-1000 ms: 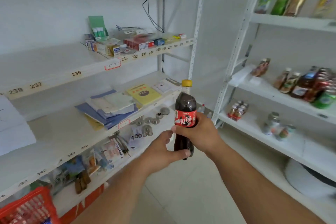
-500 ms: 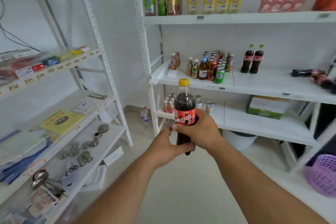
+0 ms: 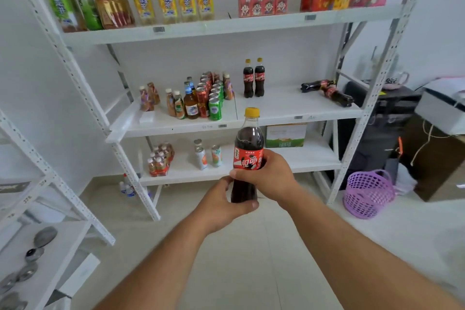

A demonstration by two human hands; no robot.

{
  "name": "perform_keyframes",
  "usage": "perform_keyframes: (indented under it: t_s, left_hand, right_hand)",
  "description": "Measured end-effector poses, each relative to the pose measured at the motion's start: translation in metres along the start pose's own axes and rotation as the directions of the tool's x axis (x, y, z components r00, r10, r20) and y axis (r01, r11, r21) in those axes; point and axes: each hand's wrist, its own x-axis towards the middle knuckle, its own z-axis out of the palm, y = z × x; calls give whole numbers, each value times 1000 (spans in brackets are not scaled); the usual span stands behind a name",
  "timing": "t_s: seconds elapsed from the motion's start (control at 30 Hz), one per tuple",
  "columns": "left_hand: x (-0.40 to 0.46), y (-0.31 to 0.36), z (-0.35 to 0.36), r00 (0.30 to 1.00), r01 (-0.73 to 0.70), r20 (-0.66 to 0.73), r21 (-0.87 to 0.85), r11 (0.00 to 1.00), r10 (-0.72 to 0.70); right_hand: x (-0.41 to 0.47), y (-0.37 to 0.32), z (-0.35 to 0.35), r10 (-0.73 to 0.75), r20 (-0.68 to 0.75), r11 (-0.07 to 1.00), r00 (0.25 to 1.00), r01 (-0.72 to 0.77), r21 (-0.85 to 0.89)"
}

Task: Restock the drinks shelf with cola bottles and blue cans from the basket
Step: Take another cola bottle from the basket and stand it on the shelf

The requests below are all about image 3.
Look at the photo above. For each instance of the person's right hand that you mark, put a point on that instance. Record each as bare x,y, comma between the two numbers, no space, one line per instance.
276,179

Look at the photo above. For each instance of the person's left hand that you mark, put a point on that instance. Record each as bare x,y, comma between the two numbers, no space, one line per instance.
218,211

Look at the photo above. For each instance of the cola bottle front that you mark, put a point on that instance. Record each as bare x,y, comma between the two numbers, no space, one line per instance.
339,97
249,139

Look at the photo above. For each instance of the cola bottle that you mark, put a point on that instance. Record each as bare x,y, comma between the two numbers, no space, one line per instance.
248,81
259,79
249,139
339,97
314,85

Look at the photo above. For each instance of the white metal shelf rack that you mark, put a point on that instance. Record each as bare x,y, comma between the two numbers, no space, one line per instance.
290,102

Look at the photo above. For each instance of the person's left forearm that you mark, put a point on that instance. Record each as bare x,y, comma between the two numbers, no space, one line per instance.
163,273

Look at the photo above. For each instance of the person's right forearm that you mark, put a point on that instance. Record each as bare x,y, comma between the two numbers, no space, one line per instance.
356,259

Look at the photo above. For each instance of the purple plastic basket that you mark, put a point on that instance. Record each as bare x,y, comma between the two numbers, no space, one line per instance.
367,197

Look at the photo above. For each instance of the green white carton box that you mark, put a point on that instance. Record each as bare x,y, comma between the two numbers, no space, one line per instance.
287,137

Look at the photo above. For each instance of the white bottle silver cap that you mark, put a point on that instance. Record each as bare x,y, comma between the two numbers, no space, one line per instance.
201,159

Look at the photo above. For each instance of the peach print can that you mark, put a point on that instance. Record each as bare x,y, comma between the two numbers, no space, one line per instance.
217,156

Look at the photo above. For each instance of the wrapped pack of small bottles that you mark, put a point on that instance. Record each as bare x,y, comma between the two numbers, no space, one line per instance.
160,162

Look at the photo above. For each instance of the small water bottle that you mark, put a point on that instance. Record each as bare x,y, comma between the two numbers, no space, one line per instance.
123,188
130,190

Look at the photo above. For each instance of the purple label coffee bottle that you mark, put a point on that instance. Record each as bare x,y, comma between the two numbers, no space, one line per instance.
225,75
229,90

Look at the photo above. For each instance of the black cabinet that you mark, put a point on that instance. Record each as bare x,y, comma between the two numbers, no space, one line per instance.
370,139

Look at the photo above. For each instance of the blue label beer bottle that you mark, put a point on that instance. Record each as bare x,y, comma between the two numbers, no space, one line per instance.
190,81
191,106

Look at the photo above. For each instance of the small white cap bottle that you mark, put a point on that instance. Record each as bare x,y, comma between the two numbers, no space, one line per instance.
179,107
170,104

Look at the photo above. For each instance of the small white box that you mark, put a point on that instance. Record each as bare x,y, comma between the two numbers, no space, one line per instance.
148,118

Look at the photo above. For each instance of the white plastic bag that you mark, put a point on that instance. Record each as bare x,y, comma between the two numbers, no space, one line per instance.
405,180

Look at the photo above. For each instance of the brown coffee bottle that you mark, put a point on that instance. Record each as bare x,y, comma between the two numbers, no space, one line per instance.
154,93
146,101

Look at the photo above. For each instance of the white metal storage rack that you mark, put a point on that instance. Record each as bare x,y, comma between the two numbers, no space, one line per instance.
69,240

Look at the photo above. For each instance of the brown wooden cabinet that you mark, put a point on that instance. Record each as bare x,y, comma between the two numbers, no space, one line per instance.
436,168

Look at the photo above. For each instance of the white printer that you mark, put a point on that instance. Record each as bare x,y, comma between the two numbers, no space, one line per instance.
439,113

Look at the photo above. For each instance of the red cartoon milk carton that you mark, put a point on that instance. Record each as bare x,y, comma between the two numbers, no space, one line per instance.
245,4
281,1
269,2
257,4

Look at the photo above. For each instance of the group of metal lids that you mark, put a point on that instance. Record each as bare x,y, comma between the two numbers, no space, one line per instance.
43,237

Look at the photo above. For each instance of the wrapped pack of tea bottles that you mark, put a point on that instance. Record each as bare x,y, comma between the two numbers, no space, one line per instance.
114,12

